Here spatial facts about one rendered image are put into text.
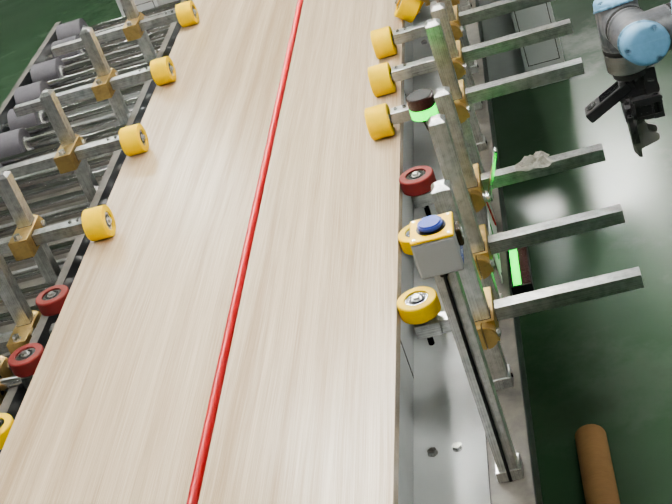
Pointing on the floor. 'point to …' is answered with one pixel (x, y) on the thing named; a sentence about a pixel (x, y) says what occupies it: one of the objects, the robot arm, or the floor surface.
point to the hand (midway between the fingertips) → (636, 151)
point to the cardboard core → (596, 465)
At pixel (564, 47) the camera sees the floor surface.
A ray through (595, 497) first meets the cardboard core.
